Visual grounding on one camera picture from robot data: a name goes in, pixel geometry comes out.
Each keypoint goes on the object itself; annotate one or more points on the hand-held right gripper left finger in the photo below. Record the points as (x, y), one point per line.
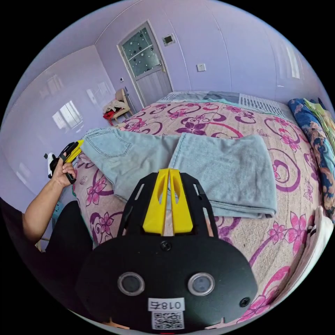
(157, 209)

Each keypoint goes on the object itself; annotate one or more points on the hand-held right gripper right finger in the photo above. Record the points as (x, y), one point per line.
(182, 214)

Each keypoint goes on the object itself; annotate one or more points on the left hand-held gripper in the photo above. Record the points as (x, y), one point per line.
(53, 165)

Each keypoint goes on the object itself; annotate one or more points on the light blue jeans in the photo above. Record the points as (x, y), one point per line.
(225, 170)

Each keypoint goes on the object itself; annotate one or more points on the person's left forearm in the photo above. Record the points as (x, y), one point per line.
(39, 212)

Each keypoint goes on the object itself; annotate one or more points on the person's left hand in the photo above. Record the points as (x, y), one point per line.
(61, 175)

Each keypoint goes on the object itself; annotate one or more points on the bed with floral sheet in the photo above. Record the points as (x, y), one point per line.
(235, 240)

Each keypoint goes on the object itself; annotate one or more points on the chair with clothes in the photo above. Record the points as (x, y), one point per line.
(117, 107)

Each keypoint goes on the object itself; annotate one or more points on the person's body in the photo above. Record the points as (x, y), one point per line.
(65, 248)

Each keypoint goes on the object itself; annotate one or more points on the door with glass pane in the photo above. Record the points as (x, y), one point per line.
(146, 65)

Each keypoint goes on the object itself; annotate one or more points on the grey teal blanket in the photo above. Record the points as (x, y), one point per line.
(199, 96)

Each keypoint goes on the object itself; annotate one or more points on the white striped blanket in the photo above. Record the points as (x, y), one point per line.
(261, 104)

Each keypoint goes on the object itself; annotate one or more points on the pile of clothes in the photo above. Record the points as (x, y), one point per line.
(320, 235)

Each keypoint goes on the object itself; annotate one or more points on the blue floral quilt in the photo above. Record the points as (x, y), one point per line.
(318, 157)

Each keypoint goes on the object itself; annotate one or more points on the green yellow quilt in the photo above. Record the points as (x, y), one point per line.
(323, 115)

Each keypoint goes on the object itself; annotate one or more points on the white wall socket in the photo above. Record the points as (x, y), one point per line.
(201, 67)

